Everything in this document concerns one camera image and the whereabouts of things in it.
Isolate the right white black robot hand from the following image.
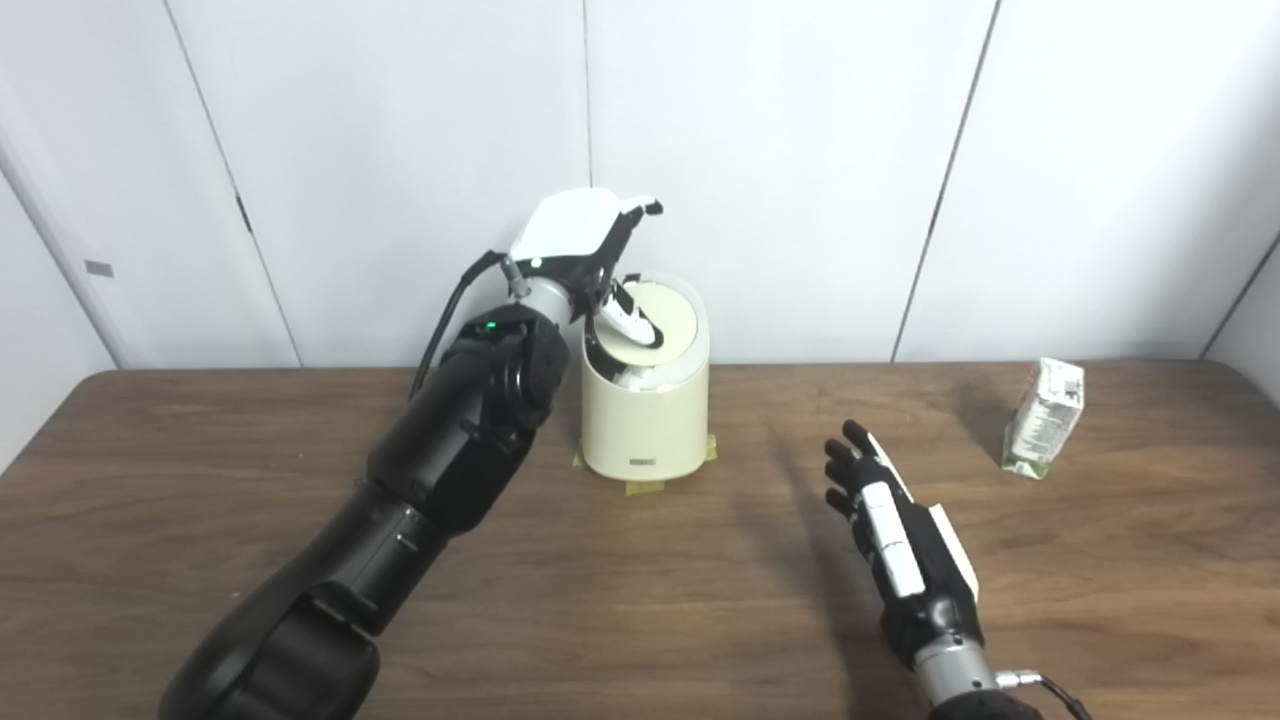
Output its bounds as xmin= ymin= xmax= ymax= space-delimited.
xmin=824 ymin=420 xmax=986 ymax=671

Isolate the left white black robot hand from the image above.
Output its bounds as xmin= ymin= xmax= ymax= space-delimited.
xmin=508 ymin=187 xmax=666 ymax=351

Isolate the cream round bin lid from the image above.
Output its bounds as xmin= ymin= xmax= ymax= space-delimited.
xmin=598 ymin=282 xmax=701 ymax=369

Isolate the white green milk carton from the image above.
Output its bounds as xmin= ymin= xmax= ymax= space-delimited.
xmin=1001 ymin=357 xmax=1086 ymax=481

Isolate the cream-colored round bin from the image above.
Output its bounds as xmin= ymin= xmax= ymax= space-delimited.
xmin=578 ymin=276 xmax=711 ymax=481

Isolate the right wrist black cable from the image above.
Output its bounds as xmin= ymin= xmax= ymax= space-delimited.
xmin=993 ymin=670 xmax=1096 ymax=720

